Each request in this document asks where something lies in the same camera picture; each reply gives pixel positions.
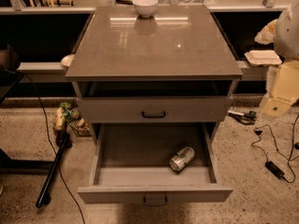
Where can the silver 7up can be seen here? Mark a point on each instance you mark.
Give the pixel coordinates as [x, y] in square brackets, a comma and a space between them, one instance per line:
[181, 159]

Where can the white ceramic bowl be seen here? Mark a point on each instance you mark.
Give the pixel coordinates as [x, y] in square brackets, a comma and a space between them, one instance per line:
[145, 8]

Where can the small white dish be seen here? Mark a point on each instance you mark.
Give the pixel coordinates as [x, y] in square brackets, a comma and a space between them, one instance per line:
[67, 60]

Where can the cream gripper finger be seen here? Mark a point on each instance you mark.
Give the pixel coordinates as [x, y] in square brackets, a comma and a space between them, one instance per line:
[266, 35]

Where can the open grey middle drawer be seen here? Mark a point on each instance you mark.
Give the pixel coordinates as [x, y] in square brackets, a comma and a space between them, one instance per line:
[131, 165]

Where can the green snack bag pile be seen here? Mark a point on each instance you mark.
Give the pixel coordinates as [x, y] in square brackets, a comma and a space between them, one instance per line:
[67, 115]

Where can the grey drawer cabinet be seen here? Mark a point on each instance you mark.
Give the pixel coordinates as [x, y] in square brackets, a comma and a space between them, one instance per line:
[178, 52]

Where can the closed grey upper drawer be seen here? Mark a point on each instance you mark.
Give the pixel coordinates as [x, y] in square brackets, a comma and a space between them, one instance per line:
[153, 109]

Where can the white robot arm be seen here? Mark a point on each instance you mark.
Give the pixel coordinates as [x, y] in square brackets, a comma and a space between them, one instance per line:
[282, 83]

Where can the black power adapter with cable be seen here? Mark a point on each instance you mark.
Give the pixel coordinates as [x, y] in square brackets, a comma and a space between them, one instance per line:
[269, 165]

